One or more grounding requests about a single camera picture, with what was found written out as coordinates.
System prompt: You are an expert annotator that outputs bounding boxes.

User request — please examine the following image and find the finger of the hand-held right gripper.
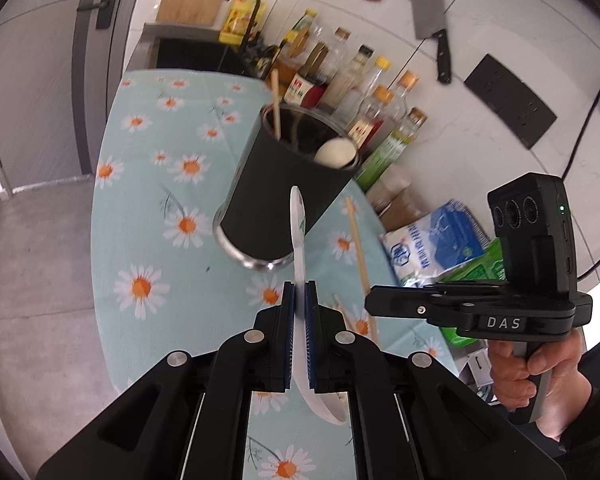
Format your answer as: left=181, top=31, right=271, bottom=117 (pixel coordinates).
left=365, top=285, right=433, bottom=321

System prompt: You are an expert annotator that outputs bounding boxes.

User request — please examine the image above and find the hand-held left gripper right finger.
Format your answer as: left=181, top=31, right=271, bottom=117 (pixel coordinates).
left=305, top=282, right=566, bottom=480

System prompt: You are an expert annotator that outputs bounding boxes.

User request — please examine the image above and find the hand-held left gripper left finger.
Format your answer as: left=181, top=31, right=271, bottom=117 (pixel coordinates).
left=35, top=282, right=296, bottom=480

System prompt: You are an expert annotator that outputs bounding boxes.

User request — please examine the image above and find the wooden chopstick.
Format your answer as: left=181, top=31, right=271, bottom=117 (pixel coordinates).
left=271, top=70, right=282, bottom=140
left=345, top=197, right=381, bottom=348
left=332, top=294, right=354, bottom=333

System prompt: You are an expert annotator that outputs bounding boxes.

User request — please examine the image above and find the white plastic spoon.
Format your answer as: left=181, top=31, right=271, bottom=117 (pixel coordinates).
left=287, top=186, right=348, bottom=427

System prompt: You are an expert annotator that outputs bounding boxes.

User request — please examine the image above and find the black utensil holder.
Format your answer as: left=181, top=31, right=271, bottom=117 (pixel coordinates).
left=213, top=104, right=363, bottom=272

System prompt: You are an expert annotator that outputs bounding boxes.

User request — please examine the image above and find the person's right forearm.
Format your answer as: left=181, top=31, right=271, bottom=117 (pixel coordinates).
left=550, top=327, right=600, bottom=480

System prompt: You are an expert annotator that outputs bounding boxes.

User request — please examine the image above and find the person's right hand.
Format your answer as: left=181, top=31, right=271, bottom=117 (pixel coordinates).
left=487, top=332, right=589, bottom=438

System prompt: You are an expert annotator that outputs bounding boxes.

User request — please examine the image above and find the green packet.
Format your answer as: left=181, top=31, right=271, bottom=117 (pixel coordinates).
left=437, top=239, right=507, bottom=348

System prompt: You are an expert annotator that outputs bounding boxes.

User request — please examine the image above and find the white blue salt bag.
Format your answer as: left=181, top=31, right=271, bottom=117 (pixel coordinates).
left=380, top=200, right=491, bottom=288

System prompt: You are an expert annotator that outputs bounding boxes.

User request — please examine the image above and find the small white box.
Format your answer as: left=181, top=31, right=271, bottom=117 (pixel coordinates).
left=465, top=350, right=502, bottom=406

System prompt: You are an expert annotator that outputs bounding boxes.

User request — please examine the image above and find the white ceramic spoon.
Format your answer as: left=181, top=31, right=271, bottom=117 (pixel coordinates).
left=314, top=139, right=356, bottom=169

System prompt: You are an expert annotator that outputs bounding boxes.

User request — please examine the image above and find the daisy print tablecloth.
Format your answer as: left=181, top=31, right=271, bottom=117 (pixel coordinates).
left=91, top=71, right=461, bottom=480

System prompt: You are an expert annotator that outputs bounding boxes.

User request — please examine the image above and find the row of condiment bottles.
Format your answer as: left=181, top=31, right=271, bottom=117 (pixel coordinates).
left=252, top=9, right=428, bottom=193

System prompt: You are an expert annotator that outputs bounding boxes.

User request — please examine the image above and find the black sink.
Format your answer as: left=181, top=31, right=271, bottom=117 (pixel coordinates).
left=152, top=35, right=261, bottom=80

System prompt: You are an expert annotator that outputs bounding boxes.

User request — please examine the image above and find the yellow oil bottle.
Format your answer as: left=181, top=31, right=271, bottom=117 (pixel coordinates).
left=219, top=0, right=269, bottom=46

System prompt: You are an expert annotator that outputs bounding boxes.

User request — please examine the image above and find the black power cable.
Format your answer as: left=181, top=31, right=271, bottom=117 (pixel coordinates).
left=562, top=77, right=600, bottom=281

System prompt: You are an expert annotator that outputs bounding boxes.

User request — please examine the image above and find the black wall outlet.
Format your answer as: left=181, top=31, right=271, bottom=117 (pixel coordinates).
left=464, top=53, right=559, bottom=150

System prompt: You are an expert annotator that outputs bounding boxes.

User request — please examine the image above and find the steel cleaver black handle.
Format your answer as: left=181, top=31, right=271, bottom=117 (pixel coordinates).
left=410, top=0, right=453, bottom=85

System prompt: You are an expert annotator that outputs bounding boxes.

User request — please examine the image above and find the grey door handle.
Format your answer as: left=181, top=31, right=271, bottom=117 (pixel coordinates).
left=77, top=0, right=126, bottom=31

